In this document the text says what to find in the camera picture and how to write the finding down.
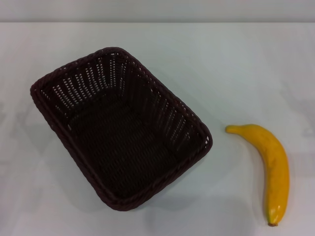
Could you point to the yellow banana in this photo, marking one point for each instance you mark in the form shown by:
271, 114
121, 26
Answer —
276, 167

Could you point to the dark brown woven basket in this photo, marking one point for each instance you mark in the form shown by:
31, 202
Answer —
128, 152

